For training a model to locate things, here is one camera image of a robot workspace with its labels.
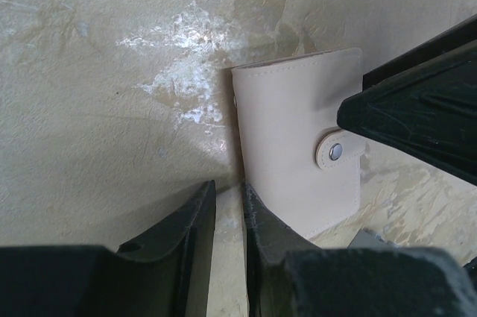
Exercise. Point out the grey truss bar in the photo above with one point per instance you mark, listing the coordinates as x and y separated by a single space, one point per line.
369 239

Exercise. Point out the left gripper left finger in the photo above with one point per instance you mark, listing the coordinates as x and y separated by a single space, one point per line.
163 271

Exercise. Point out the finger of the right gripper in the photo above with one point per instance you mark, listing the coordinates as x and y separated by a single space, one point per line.
457 36
428 112

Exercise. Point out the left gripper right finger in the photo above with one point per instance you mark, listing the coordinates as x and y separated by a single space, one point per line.
287 275

